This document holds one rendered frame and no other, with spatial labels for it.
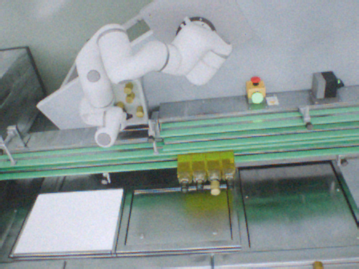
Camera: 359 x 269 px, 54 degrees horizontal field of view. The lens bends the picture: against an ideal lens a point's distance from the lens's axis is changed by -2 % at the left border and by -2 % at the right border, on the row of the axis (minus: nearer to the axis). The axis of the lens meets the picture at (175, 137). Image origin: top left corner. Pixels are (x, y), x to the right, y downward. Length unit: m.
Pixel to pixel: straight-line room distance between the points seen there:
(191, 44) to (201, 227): 0.72
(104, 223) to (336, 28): 1.19
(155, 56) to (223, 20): 0.50
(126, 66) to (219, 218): 0.76
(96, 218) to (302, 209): 0.84
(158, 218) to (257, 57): 0.76
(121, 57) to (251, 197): 0.87
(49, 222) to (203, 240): 0.65
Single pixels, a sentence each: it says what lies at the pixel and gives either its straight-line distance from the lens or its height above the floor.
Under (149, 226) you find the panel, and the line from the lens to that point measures 1.46.
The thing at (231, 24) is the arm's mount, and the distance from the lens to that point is 1.42.
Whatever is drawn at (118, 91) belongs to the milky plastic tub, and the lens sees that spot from 1.57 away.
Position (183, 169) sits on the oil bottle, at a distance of 1.43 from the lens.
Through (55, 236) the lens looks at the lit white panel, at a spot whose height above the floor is 1.23.
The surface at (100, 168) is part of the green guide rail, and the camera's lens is 1.62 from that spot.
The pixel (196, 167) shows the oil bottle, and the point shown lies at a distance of 1.42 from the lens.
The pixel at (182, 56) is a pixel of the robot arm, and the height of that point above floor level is 1.15.
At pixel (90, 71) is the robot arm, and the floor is 1.20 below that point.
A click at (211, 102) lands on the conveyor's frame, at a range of 1.55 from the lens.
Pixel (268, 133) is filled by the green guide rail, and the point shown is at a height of 0.91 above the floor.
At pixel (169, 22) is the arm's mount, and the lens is 1.39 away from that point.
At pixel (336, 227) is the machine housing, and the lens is 1.50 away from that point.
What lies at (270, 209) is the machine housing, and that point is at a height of 1.13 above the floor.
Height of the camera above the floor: 2.08
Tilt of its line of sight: 51 degrees down
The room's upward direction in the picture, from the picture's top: 177 degrees counter-clockwise
